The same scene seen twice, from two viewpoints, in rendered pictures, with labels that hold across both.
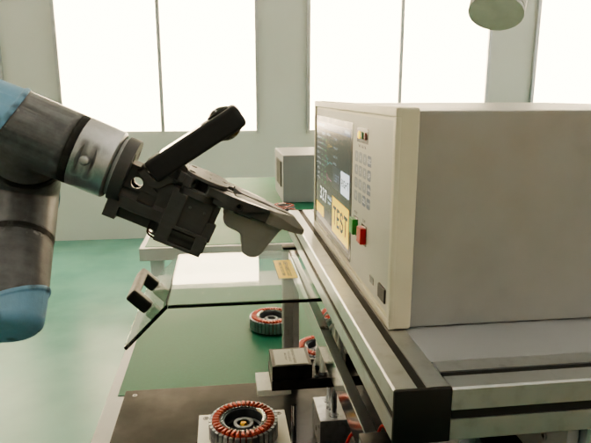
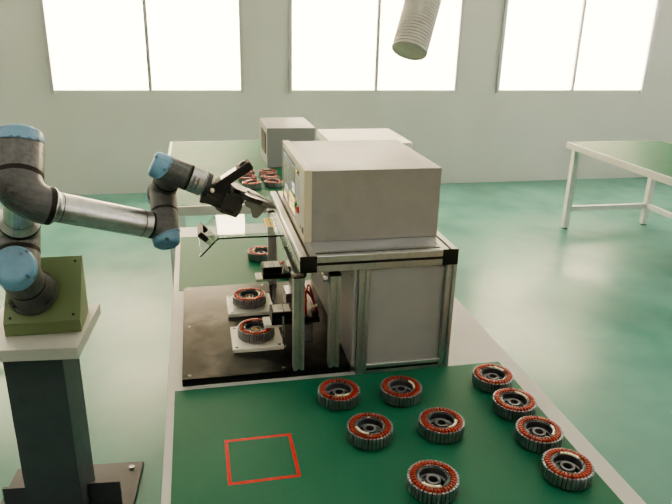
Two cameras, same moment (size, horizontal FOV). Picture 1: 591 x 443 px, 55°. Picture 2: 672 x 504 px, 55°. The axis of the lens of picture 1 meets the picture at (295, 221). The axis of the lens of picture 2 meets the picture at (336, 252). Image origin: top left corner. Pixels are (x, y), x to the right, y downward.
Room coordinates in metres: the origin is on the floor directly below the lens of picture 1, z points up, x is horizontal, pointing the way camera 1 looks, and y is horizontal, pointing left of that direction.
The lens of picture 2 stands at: (-1.20, -0.03, 1.71)
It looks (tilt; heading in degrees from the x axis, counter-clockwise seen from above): 20 degrees down; 355
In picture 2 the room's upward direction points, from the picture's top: 1 degrees clockwise
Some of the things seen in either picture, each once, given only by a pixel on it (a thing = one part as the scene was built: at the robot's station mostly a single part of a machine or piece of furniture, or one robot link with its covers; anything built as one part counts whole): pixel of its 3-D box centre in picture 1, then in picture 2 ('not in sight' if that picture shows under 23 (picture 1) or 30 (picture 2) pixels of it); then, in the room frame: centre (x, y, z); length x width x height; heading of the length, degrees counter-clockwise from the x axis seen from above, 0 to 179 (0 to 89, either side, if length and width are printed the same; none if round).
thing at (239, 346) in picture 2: not in sight; (256, 337); (0.59, 0.05, 0.78); 0.15 x 0.15 x 0.01; 7
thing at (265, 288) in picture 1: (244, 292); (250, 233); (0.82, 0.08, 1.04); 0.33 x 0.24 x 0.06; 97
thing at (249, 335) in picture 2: not in sight; (256, 330); (0.58, 0.05, 0.80); 0.11 x 0.11 x 0.04
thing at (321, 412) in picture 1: (331, 422); (291, 296); (0.84, -0.06, 0.80); 0.07 x 0.05 x 0.06; 7
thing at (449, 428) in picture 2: not in sight; (441, 424); (0.12, -0.41, 0.77); 0.11 x 0.11 x 0.04
